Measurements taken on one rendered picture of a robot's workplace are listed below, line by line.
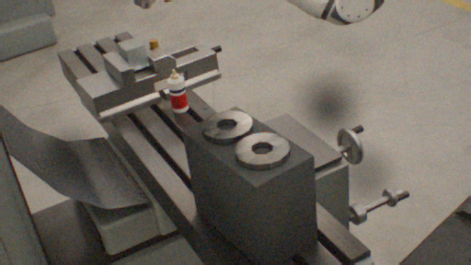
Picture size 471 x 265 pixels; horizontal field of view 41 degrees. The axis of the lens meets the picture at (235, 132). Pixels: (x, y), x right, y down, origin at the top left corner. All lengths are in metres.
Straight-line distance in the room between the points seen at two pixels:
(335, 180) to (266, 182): 0.73
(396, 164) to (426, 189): 0.20
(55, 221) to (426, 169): 1.70
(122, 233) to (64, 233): 0.19
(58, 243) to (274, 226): 0.67
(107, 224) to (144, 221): 0.09
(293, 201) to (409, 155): 1.88
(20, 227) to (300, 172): 0.57
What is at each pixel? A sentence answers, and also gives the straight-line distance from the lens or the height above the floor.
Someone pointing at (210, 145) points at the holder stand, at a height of 1.09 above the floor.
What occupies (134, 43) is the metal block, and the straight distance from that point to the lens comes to 1.58.
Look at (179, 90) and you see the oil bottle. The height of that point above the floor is 0.96.
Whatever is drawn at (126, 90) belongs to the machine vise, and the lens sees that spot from 1.55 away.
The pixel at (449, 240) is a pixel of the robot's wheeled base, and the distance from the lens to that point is 1.61.
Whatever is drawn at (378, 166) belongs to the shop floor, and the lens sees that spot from 2.80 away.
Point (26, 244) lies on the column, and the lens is 1.31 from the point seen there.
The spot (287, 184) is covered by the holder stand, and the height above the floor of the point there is 1.06.
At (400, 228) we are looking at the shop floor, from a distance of 2.50.
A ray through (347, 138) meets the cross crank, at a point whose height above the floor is 0.63.
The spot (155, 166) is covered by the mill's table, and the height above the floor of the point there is 0.90.
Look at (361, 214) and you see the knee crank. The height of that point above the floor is 0.50.
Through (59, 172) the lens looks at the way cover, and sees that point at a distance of 1.40.
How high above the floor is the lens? 1.68
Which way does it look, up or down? 33 degrees down
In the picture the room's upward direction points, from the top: 7 degrees counter-clockwise
